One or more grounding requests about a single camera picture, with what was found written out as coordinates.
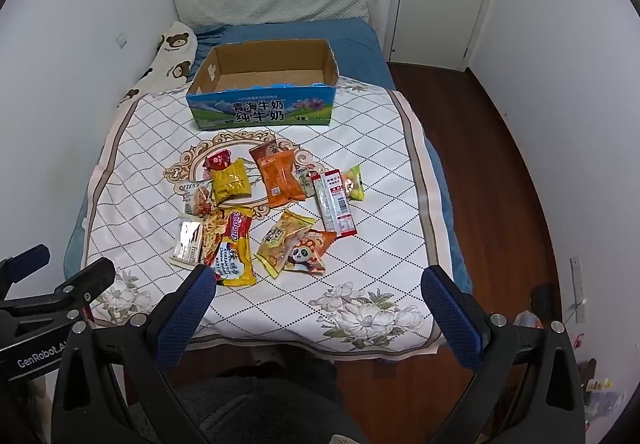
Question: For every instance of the white diamond pattern blanket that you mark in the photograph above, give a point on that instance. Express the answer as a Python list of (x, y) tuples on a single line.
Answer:
[(380, 149)]

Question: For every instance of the yellow red noodle packet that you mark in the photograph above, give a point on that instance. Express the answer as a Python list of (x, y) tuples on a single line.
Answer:
[(230, 244)]

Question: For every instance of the orange panda print packet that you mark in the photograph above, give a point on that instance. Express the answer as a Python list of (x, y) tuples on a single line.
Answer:
[(307, 256)]

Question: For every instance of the small red snack packet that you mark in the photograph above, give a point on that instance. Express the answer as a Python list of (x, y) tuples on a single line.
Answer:
[(219, 158)]

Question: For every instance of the colourful clutter pile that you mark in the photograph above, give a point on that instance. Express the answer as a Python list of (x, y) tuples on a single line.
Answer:
[(597, 384)]

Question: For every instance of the green yellow snack packet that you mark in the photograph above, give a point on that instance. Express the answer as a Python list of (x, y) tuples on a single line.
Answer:
[(354, 184)]

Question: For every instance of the white bear print pillow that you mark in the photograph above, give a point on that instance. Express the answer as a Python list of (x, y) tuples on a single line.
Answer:
[(172, 49)]

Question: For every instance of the clear packet with red snack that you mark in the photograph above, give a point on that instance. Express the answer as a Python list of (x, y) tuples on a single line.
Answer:
[(199, 198)]

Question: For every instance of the white wall plate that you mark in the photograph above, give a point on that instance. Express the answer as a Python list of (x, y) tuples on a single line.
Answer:
[(577, 289)]

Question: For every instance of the brown pastry packet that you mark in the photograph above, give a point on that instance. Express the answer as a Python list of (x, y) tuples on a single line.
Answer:
[(262, 150)]

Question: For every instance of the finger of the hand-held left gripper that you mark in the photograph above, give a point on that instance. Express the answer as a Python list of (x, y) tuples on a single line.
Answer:
[(90, 280), (27, 261)]

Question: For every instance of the orange snack packet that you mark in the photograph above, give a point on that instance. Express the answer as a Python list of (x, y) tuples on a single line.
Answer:
[(280, 181)]

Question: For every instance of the person's grey fleece clothing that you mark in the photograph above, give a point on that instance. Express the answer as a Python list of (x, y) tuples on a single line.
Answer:
[(265, 399)]

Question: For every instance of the white wafer packet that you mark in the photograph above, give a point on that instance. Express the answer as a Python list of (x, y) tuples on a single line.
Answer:
[(187, 241)]

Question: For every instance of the small pale green packet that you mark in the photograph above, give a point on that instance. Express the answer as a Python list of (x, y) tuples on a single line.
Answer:
[(303, 179)]

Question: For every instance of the blue printed cardboard box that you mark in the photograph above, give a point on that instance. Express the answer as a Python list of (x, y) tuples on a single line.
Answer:
[(260, 111)]

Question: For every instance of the long red white packet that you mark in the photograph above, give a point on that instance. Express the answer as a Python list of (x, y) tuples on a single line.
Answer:
[(335, 206)]

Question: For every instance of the pink white plastic bag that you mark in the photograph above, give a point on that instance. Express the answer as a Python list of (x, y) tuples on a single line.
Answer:
[(527, 319)]

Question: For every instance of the blue bed sheet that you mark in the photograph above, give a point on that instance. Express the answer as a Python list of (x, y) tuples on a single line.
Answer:
[(350, 49)]

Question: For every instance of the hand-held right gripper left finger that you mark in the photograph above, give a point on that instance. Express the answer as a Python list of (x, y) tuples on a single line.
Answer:
[(185, 319)]

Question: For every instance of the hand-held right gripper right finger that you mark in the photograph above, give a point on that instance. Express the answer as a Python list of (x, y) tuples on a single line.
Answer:
[(452, 319)]

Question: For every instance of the yellow chips packet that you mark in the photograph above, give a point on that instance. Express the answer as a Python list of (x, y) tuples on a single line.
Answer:
[(277, 241)]

